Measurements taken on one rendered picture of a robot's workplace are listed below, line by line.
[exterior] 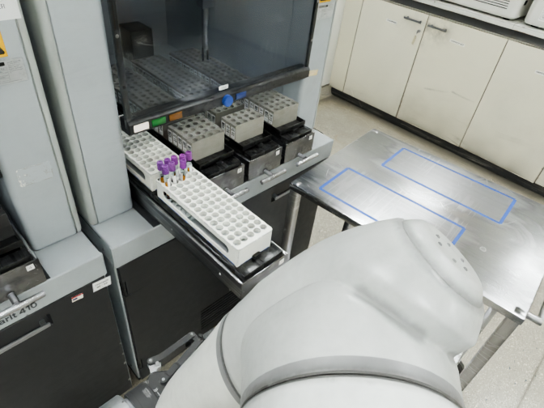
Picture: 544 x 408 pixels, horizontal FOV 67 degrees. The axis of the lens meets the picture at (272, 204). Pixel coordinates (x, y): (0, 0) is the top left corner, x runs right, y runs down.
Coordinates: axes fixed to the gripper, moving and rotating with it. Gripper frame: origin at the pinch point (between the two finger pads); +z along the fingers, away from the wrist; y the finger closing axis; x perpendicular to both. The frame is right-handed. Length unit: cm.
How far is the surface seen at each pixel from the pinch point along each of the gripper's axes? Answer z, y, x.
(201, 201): 12.8, 26.1, -11.4
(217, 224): 10.6, 17.5, -12.0
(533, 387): 108, -59, 74
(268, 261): 15.3, 6.2, -6.9
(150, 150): 15, 50, -12
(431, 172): 76, 1, -8
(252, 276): 10.5, 5.7, -6.2
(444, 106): 243, 60, 43
